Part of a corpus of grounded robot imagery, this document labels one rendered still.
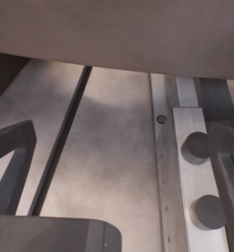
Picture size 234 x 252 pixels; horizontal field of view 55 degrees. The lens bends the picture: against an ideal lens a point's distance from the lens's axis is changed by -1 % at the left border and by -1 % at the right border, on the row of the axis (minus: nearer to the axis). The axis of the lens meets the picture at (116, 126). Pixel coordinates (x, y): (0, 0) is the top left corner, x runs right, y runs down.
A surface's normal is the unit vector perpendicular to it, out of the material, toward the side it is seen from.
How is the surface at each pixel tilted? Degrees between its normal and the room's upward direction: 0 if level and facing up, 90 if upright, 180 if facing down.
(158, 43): 90
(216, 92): 0
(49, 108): 0
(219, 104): 0
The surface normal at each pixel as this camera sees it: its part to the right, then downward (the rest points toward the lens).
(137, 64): -0.11, 0.88
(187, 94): 0.02, -0.47
